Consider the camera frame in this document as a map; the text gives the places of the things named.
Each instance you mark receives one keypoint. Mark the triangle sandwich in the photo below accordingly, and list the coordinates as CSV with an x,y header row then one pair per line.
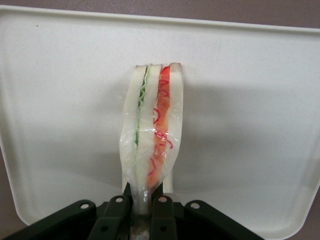
x,y
150,120

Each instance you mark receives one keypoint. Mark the cream plastic tray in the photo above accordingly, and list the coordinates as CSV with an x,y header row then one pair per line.
x,y
62,100

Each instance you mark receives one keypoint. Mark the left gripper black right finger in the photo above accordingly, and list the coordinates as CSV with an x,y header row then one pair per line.
x,y
165,220

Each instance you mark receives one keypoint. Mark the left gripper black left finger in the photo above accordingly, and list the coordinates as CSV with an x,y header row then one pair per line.
x,y
110,220

